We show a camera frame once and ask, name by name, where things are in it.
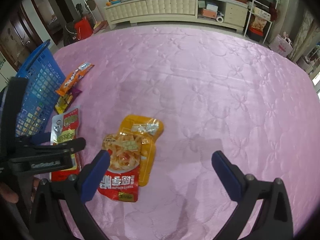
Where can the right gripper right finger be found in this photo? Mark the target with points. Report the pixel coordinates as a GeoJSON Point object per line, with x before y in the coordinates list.
{"type": "Point", "coordinates": [274, 220]}

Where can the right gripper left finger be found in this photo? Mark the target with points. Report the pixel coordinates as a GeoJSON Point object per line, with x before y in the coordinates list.
{"type": "Point", "coordinates": [47, 219]}

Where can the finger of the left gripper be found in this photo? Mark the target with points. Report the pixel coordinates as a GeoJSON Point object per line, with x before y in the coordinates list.
{"type": "Point", "coordinates": [35, 139]}
{"type": "Point", "coordinates": [71, 146]}

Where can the silver red snack pouch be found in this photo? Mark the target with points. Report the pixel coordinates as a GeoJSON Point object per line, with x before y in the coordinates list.
{"type": "Point", "coordinates": [65, 128]}

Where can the purple yellow chip packet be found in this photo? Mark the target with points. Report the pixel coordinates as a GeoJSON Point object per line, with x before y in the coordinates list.
{"type": "Point", "coordinates": [64, 102]}

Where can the red noodle snack pouch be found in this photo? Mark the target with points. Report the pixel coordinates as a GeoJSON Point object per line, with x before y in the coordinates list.
{"type": "Point", "coordinates": [120, 181]}

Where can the blue plastic basket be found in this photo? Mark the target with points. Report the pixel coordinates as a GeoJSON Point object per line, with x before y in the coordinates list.
{"type": "Point", "coordinates": [44, 78]}

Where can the orange sausage snack packet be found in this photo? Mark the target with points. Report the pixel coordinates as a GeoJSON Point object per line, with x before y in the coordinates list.
{"type": "Point", "coordinates": [74, 77]}

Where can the yellow snack pouch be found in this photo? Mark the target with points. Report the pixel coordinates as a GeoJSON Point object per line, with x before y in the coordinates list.
{"type": "Point", "coordinates": [149, 130]}

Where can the person's left hand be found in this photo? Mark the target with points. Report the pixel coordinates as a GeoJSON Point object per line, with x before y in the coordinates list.
{"type": "Point", "coordinates": [7, 194]}

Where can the red shopping bag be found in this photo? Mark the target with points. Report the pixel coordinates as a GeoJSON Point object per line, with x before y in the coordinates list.
{"type": "Point", "coordinates": [83, 29]}

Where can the pink quilted table cover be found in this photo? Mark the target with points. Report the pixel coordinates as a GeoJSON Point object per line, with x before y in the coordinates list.
{"type": "Point", "coordinates": [212, 92]}

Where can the pink white tote bag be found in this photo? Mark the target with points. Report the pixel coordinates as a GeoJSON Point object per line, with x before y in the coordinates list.
{"type": "Point", "coordinates": [281, 44]}

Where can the cream TV cabinet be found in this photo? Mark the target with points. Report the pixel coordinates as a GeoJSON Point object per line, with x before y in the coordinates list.
{"type": "Point", "coordinates": [234, 13]}

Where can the white metal shelf rack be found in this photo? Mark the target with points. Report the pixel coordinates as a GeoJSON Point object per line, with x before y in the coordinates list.
{"type": "Point", "coordinates": [261, 14]}

